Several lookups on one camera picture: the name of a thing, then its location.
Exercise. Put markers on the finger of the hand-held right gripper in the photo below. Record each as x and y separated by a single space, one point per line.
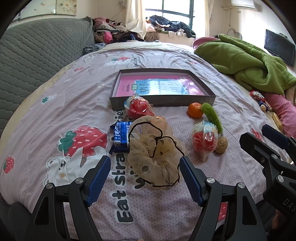
275 136
256 146

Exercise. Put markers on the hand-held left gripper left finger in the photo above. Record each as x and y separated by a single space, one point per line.
99 180

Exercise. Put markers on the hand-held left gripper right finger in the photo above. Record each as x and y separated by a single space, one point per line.
192 180

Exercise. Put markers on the walnut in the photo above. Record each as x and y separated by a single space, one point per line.
221 144

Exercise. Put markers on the red egg toy blue top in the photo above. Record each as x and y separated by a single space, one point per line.
204 141

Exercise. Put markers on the blue snack packet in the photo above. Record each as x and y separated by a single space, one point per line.
120 136

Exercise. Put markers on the orange mandarin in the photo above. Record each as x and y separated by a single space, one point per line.
195 110

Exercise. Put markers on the shallow grey cardboard box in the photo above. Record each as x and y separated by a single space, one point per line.
173 102

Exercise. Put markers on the small red egg toy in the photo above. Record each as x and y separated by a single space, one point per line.
138 109

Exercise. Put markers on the person's right hand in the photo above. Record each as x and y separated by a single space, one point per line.
278 220

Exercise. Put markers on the yellow woven item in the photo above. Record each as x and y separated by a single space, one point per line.
276 120

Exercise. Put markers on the pink blanket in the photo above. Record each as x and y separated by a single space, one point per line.
284 109

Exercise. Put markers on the small brown nut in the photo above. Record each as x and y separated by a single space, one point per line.
263 108

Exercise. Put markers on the blue red small wrapper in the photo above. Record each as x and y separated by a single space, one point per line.
267 105

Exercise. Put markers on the red white foil wrapper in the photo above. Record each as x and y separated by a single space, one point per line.
256 95

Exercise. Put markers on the green fleece blanket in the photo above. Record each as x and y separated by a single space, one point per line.
254 62

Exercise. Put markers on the pink book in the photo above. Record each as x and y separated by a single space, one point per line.
124 85

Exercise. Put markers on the dark pink pillow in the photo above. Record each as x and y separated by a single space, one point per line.
203 42

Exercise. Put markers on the dark patterned cloth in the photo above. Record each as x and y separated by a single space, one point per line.
92 48

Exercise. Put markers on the cream curtain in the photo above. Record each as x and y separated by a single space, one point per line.
135 16
215 18

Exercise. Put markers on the white air conditioner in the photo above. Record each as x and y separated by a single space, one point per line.
242 3

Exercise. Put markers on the grey quilted headboard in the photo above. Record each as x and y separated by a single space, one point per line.
34 58

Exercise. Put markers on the cream bed sheet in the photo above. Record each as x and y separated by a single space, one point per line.
138 45

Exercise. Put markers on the dark clothes on windowsill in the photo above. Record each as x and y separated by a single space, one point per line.
171 25

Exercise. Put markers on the pile of mixed clothes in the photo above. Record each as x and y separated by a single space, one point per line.
108 32

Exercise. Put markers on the brown cloth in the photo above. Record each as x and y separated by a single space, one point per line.
152 36

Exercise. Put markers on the dark framed window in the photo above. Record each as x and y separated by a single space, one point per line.
175 7

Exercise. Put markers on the black wall television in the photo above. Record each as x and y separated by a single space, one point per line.
277 46

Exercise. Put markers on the floral wall painting panel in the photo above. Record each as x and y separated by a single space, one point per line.
67 7
37 7

